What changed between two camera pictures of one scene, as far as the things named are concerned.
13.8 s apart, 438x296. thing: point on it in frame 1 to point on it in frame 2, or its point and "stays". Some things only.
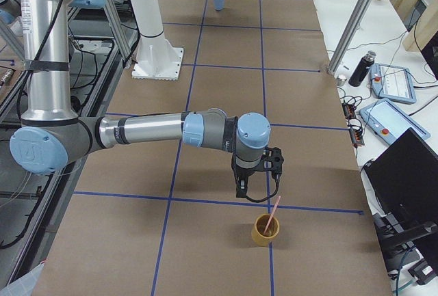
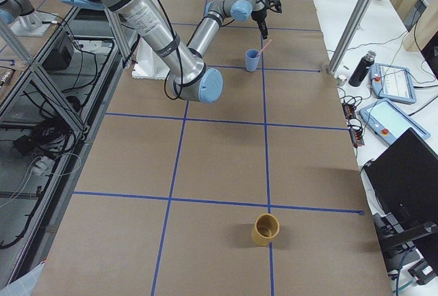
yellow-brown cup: (258, 236) stays
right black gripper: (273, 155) to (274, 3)
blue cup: (218, 0) to (252, 59)
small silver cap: (341, 80) stays
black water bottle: (361, 72) stays
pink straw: (279, 197) to (267, 44)
